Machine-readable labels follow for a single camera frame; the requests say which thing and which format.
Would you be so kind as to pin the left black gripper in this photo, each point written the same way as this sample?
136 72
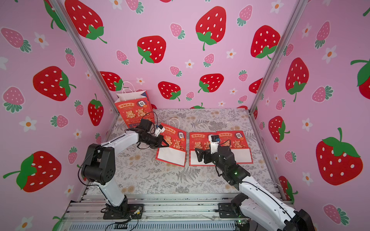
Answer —
160 139

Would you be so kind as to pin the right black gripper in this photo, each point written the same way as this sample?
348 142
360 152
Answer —
208 156

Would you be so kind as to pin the red paper bag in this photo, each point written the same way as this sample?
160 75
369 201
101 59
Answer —
199 139
236 140
175 142
133 105

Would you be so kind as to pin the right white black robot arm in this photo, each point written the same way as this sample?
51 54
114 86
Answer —
254 201

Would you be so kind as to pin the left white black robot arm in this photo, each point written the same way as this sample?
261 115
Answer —
99 167

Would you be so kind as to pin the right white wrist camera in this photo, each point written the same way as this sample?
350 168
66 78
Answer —
214 143

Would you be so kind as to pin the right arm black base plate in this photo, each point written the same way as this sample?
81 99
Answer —
229 210

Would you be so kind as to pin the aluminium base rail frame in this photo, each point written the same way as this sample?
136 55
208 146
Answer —
161 212

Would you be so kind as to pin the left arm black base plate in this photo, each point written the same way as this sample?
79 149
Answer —
133 211

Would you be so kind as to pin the left aluminium frame post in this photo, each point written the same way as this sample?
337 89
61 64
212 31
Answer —
62 14

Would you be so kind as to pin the aluminium frame post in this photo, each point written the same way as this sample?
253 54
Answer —
62 14
285 37

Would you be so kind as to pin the right aluminium frame post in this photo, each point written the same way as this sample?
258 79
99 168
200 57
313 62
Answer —
285 37

